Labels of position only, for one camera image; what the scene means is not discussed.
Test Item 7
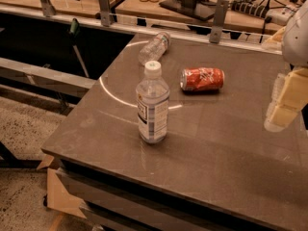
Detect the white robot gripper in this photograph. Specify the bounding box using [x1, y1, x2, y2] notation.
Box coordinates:
[262, 0, 308, 132]

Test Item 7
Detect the clear bottle with blue label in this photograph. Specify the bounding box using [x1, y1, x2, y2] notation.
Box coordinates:
[136, 61, 170, 143]

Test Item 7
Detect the clear empty plastic bottle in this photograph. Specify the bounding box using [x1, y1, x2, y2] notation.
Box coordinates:
[139, 32, 170, 65]

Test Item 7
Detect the white power adapter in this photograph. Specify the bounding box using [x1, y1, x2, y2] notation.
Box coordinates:
[266, 6, 297, 26]

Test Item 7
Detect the black power strip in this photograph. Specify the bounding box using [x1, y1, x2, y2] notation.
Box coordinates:
[231, 0, 269, 18]

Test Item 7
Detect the red soda can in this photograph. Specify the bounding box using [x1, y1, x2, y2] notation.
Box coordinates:
[180, 67, 224, 91]

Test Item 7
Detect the black monitor stand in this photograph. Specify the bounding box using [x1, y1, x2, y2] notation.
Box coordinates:
[159, 0, 215, 21]

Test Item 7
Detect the wooden corner block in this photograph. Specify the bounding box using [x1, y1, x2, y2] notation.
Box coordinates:
[38, 155, 85, 218]

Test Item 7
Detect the right metal bracket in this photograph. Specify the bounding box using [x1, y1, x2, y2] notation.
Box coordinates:
[209, 0, 229, 43]

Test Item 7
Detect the metal bracket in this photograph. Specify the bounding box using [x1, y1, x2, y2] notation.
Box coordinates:
[39, 0, 56, 17]
[209, 0, 229, 43]
[98, 0, 113, 27]

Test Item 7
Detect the middle metal bracket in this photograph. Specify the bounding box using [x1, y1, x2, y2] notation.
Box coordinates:
[98, 0, 113, 27]

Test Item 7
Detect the green handled screwdriver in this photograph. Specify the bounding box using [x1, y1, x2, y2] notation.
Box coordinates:
[68, 17, 90, 79]

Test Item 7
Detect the left metal bracket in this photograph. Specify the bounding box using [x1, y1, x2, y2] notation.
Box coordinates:
[39, 0, 56, 17]

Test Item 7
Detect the metal frame rail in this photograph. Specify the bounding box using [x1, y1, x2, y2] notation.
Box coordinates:
[0, 58, 95, 98]

